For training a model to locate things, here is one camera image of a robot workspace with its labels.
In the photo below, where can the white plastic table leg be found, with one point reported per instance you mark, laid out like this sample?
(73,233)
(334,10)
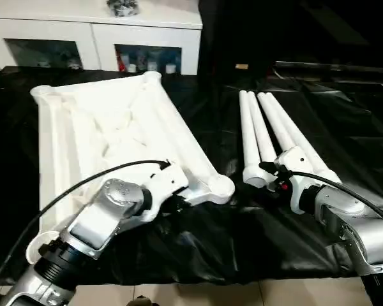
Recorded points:
(287,131)
(300,134)
(252,140)
(262,127)

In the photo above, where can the white plastic table top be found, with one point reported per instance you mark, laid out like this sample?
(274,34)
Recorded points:
(115,134)

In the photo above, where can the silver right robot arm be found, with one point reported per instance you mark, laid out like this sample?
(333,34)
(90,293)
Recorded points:
(351,217)

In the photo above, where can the black plastic mat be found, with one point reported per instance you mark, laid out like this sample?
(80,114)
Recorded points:
(255,242)

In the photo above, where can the small yellow label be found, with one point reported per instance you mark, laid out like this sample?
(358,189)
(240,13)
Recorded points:
(242,65)

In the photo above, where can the white cabinet with glass doors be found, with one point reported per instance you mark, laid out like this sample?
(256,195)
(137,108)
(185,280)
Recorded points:
(83,32)

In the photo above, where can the dark object on cabinet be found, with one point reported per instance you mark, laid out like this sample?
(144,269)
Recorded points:
(122,6)

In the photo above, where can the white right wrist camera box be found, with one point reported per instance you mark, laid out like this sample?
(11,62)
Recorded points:
(293,162)

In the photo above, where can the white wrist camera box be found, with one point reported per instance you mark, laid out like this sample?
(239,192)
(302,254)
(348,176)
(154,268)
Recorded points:
(169,185)
(293,162)

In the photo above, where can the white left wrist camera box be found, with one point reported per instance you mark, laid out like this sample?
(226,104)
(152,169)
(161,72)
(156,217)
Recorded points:
(169,185)

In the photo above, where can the black horizontal rail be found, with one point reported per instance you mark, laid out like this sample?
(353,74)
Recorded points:
(338,67)

